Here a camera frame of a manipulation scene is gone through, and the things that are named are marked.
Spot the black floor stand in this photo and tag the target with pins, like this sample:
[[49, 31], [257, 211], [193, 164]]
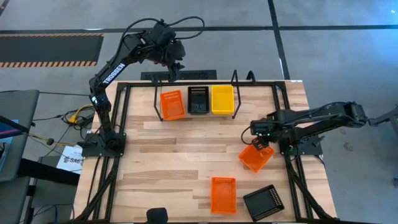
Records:
[[388, 118]]

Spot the black handheld device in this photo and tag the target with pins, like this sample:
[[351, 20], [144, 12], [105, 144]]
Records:
[[157, 216]]

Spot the yellow plastic basket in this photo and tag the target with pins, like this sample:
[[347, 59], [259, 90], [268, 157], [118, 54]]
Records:
[[222, 99]]

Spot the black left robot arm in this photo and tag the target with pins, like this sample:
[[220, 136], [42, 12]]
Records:
[[112, 73]]

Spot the blue flat object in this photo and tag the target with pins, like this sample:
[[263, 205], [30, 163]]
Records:
[[7, 132]]

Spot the black aluminium table frame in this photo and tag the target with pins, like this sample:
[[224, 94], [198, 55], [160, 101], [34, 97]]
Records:
[[136, 84]]

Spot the black plastic basket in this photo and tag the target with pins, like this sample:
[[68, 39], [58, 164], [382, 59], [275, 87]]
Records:
[[262, 203], [198, 101]]

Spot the black perforated metal panel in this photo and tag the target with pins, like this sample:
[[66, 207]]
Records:
[[196, 75]]

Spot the black arched hook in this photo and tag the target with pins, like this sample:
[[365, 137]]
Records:
[[251, 74]]

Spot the black hazard-striped floor mat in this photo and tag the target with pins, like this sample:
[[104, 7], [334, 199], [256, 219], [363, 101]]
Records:
[[49, 49]]

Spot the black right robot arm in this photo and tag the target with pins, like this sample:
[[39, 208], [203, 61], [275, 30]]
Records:
[[326, 119]]

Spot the red-orange plastic basket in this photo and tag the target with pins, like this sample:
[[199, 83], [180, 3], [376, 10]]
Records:
[[172, 105], [223, 196], [255, 160]]

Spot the white printed paper sheet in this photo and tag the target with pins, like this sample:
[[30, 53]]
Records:
[[71, 161]]

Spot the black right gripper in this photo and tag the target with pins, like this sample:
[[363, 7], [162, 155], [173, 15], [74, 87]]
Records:
[[262, 129]]

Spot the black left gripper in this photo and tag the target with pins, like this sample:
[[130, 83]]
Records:
[[169, 46]]

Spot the black crossbar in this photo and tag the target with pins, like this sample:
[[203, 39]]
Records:
[[46, 172]]

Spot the grey side table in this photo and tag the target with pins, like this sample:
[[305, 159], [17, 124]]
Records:
[[18, 102]]

